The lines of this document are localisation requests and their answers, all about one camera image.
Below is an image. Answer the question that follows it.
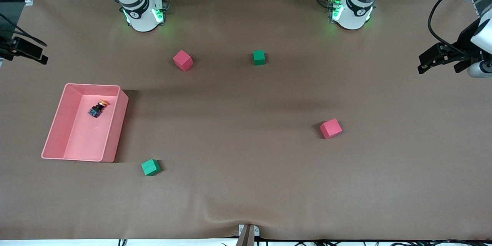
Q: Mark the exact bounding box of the brown table mat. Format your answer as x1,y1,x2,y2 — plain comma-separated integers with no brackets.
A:
0,0,492,241

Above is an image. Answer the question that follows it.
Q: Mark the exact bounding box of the metal table edge bracket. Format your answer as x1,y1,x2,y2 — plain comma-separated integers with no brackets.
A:
238,224,261,246

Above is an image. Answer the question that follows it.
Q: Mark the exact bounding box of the pink plastic bin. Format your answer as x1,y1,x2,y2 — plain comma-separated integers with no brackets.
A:
41,83,129,163

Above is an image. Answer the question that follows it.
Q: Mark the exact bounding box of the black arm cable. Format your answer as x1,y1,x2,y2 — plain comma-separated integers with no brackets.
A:
0,13,48,47
428,0,492,60

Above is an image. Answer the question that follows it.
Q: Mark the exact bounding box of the pink foam cube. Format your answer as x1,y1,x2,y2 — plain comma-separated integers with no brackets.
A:
173,50,194,72
319,118,343,140

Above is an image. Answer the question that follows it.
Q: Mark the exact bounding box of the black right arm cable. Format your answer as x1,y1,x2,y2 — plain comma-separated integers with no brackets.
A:
0,13,48,47

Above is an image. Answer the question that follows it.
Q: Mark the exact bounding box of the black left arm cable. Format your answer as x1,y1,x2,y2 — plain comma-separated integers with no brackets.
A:
428,0,492,60

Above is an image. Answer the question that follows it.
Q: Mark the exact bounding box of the orange-capped push button switch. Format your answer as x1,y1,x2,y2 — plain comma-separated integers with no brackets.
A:
88,100,109,118

